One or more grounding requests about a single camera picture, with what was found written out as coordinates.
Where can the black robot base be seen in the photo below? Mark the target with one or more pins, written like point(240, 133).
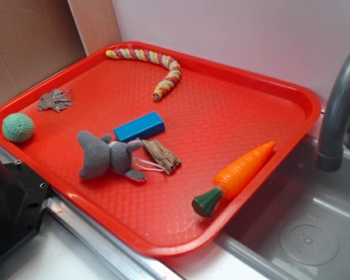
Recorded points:
point(23, 199)

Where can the red plastic tray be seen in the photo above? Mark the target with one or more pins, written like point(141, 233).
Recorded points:
point(213, 116)

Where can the brown wood piece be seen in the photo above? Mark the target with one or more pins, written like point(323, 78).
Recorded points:
point(162, 156)

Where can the blue rectangular block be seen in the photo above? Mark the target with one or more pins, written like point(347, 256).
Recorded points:
point(142, 127)

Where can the orange plastic carrot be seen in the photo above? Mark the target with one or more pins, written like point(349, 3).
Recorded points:
point(232, 179)

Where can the grey plush bunny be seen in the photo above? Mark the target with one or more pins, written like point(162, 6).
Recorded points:
point(103, 154)

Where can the silver metal key bunch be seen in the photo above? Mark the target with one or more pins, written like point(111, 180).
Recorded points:
point(56, 100)

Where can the grey plastic sink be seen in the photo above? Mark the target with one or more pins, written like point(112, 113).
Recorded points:
point(297, 225)

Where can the green textured ball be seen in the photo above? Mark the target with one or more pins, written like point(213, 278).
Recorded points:
point(17, 127)

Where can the grey toy faucet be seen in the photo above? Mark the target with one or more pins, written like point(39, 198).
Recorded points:
point(335, 128)

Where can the brown cardboard panel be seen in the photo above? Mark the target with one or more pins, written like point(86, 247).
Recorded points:
point(37, 40)

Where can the silver metal rail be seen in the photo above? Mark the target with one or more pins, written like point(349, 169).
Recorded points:
point(69, 245)

